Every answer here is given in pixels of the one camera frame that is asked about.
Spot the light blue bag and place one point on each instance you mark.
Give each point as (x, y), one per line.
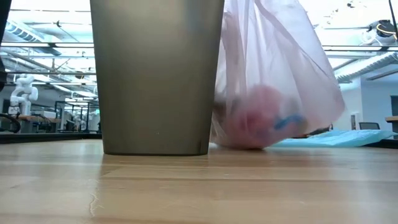
(342, 138)

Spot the blue plastic bag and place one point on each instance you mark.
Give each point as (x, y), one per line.
(287, 121)

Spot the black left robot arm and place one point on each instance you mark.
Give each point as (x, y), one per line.
(3, 31)

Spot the grey office chair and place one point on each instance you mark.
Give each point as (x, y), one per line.
(369, 125)

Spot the black metal rack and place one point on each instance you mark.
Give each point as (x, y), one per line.
(88, 115)

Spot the brown trash bin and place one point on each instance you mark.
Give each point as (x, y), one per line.
(155, 87)

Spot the pink translucent trash bag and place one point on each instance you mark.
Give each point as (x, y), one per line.
(280, 62)

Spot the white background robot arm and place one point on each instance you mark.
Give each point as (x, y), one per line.
(23, 96)

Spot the wooden workbench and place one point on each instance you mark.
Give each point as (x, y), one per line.
(37, 119)

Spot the wooden desk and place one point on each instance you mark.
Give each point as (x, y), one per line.
(392, 119)

